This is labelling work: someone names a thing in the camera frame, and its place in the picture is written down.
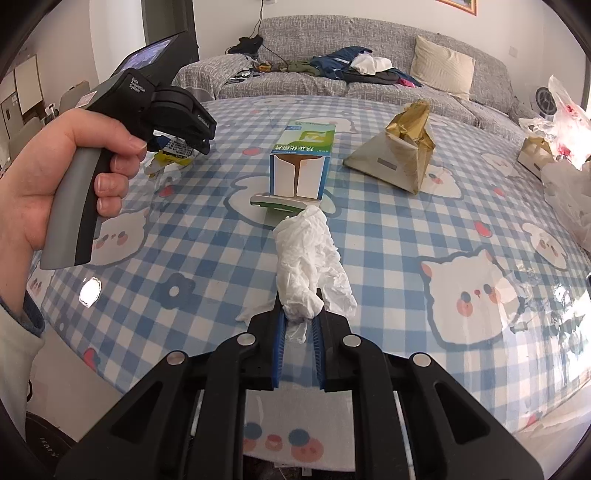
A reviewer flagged grey sofa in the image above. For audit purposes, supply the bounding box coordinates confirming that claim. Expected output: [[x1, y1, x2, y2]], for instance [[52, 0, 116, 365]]
[[173, 15, 537, 136]]

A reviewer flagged olive garment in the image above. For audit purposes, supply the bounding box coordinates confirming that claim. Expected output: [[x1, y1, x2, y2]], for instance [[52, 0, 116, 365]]
[[259, 60, 320, 77]]

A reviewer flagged pile of clothes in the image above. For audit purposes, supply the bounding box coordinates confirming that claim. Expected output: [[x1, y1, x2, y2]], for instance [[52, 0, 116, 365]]
[[311, 46, 424, 88]]

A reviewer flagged gold paper bag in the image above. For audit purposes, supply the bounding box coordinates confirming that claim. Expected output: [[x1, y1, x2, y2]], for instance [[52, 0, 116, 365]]
[[342, 99, 437, 195]]

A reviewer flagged green white carton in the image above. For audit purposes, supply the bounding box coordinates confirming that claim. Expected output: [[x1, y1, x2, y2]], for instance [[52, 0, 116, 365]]
[[249, 119, 339, 219]]

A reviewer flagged person's left hand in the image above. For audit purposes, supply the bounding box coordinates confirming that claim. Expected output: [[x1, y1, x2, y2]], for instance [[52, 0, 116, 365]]
[[0, 110, 148, 259]]

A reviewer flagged yellow snack wrapper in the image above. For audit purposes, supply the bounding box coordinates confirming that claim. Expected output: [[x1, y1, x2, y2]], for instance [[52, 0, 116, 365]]
[[145, 131, 200, 179]]

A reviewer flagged small dark fan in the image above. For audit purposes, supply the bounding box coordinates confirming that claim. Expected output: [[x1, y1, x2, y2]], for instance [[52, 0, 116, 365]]
[[533, 87, 562, 117]]

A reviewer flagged white plastic bag red print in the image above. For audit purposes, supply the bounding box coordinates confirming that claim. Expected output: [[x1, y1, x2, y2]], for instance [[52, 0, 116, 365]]
[[519, 75, 591, 172]]

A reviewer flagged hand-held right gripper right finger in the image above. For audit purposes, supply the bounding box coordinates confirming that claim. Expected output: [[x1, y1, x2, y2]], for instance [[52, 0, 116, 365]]
[[311, 304, 546, 480]]

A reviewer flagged black cable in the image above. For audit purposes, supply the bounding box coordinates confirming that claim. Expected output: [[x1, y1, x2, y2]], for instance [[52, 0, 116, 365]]
[[255, 0, 297, 66]]

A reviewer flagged white garment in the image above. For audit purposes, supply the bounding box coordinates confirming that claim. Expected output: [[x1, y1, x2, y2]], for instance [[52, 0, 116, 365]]
[[349, 55, 393, 76]]

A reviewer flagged framed wall picture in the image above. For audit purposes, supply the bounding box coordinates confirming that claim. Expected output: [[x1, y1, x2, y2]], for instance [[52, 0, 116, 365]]
[[436, 0, 479, 17]]

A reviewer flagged black garment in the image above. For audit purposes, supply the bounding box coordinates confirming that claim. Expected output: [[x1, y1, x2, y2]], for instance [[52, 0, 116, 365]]
[[226, 36, 265, 56]]

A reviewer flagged cream pillow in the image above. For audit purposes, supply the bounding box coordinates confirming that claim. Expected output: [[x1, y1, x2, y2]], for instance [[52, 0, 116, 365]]
[[410, 36, 476, 101]]

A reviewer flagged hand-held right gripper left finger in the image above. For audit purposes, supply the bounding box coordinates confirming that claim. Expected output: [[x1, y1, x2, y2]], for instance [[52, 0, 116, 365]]
[[50, 294, 284, 480]]

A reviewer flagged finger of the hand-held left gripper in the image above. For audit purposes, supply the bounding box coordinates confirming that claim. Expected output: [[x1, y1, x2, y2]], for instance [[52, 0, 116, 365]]
[[178, 98, 218, 156]]

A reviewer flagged blue checked printed tablecloth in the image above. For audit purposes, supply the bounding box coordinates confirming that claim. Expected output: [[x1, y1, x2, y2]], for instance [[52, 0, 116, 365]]
[[28, 95, 591, 472]]

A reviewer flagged plain white plastic bag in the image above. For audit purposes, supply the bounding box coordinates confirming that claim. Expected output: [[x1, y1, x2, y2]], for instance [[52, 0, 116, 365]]
[[542, 161, 591, 253]]

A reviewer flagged beige box with handle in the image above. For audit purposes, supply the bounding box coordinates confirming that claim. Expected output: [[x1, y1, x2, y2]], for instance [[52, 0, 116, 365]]
[[517, 136, 556, 179]]

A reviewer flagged white tissue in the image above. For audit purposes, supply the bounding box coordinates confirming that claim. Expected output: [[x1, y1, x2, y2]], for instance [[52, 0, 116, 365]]
[[235, 205, 358, 344]]

